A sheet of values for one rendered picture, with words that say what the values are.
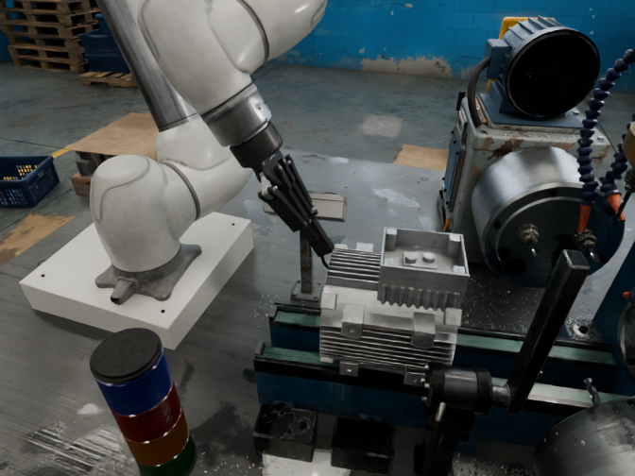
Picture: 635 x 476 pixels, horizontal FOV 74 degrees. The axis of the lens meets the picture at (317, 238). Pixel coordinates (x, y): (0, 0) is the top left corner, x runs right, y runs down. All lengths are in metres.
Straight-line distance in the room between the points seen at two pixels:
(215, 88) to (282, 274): 0.63
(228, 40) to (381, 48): 5.76
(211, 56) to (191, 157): 0.42
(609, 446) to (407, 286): 0.28
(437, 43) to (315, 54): 1.70
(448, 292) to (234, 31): 0.45
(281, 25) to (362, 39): 5.72
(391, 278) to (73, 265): 0.79
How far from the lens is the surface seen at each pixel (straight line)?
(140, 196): 0.88
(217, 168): 0.99
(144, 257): 0.95
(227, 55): 0.60
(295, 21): 0.67
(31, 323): 1.18
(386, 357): 0.66
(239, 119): 0.60
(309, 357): 0.77
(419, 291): 0.62
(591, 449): 0.53
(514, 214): 0.87
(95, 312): 1.05
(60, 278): 1.13
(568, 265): 0.49
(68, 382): 1.01
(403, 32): 6.25
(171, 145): 0.99
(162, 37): 0.60
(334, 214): 0.87
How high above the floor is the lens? 1.51
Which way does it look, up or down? 35 degrees down
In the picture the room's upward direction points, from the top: straight up
